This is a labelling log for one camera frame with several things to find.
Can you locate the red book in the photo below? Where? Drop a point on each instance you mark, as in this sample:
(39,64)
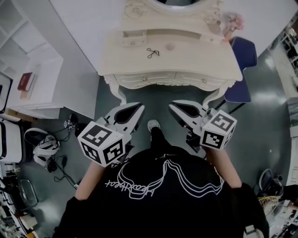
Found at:
(25,81)

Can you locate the person's black printed shirt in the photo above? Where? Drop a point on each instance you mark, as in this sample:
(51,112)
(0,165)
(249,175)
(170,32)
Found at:
(163,197)

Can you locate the oval vanity mirror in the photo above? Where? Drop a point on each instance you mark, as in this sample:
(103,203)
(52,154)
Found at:
(177,4)

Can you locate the person's grey shoe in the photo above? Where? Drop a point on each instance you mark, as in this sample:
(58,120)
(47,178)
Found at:
(153,124)

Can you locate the small marker-printed tracker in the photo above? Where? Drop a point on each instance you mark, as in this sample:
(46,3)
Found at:
(69,123)

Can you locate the person's left forearm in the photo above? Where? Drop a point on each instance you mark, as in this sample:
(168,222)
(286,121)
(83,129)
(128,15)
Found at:
(92,179)

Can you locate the cream ornate vanity table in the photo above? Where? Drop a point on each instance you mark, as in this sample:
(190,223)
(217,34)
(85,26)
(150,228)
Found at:
(172,62)

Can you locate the small cream vanity drawer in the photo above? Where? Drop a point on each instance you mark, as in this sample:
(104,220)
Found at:
(133,38)

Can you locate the black eyelash curler makeup item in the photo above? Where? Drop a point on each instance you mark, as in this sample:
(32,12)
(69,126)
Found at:
(152,53)

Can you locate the white shelf cabinet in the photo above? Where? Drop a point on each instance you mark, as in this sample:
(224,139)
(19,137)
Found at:
(30,53)

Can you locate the black office chair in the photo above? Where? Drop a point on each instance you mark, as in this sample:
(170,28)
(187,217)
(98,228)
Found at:
(267,182)

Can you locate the person's right forearm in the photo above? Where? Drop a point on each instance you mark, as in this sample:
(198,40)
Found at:
(224,166)

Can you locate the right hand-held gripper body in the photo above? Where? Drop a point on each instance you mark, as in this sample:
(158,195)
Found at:
(216,131)

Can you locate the person's black trouser leg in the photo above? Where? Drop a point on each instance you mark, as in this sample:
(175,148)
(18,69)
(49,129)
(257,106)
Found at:
(157,139)

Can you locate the wide cream vanity drawer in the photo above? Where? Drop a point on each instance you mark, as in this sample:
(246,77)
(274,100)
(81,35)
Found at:
(202,80)
(145,79)

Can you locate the pink flower bouquet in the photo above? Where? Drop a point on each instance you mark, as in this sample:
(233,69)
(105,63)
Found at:
(234,22)

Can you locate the white box appliance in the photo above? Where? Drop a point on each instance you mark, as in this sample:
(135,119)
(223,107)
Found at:
(9,140)

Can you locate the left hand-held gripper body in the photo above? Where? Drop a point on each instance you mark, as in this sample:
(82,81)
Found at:
(100,144)

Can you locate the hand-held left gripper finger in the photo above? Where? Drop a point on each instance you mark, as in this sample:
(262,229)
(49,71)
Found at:
(123,107)
(135,120)

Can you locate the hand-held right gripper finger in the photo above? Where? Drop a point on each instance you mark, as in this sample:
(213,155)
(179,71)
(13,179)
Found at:
(182,119)
(189,105)

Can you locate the blue chair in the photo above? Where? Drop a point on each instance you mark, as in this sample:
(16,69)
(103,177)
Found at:
(243,69)

